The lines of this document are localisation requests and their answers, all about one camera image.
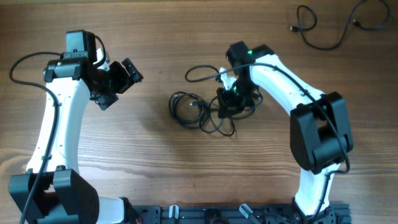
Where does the black short USB cable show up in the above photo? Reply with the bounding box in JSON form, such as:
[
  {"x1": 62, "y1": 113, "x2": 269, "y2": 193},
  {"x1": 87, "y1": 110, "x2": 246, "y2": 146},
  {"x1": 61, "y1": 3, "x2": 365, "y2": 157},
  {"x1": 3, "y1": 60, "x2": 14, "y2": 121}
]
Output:
[{"x1": 189, "y1": 88, "x2": 264, "y2": 138}]

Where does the black long USB cable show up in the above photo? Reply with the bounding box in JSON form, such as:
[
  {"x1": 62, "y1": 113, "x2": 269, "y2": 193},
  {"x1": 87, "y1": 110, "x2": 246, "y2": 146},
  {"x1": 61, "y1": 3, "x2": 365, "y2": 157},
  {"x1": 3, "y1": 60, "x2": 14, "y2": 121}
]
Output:
[{"x1": 289, "y1": 0, "x2": 392, "y2": 51}]

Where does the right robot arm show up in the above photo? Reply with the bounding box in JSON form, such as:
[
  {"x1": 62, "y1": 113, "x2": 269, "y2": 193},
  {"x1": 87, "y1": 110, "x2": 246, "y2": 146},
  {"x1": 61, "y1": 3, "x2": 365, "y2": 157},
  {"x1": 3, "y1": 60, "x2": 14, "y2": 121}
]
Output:
[{"x1": 217, "y1": 41, "x2": 353, "y2": 223}]

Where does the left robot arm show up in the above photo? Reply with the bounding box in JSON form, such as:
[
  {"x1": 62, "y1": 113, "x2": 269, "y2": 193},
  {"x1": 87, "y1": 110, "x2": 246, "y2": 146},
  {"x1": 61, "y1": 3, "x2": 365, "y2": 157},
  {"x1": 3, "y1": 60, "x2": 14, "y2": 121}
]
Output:
[{"x1": 9, "y1": 30, "x2": 144, "y2": 223}]

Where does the left camera cable black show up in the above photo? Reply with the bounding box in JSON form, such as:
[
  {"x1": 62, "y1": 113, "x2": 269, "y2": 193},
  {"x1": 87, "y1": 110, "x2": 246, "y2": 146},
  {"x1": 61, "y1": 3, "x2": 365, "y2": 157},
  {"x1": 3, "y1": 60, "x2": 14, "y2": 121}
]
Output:
[{"x1": 8, "y1": 51, "x2": 63, "y2": 224}]

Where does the camera cable black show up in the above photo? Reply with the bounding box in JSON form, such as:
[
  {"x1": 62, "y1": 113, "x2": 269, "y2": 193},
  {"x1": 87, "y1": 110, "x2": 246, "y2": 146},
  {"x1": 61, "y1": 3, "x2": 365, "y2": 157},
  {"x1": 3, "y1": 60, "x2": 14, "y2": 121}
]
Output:
[
  {"x1": 214, "y1": 62, "x2": 353, "y2": 223},
  {"x1": 8, "y1": 51, "x2": 63, "y2": 224}
]

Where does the right camera cable black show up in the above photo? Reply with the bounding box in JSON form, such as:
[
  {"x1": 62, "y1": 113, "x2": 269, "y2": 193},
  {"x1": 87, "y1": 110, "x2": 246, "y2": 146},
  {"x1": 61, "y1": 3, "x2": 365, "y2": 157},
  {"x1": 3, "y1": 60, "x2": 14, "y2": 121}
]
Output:
[{"x1": 214, "y1": 62, "x2": 353, "y2": 223}]

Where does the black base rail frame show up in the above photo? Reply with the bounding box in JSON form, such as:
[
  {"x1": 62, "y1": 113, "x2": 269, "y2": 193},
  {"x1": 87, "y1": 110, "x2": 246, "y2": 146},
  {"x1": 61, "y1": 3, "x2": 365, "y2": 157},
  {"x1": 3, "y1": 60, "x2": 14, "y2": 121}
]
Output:
[{"x1": 124, "y1": 203, "x2": 352, "y2": 224}]

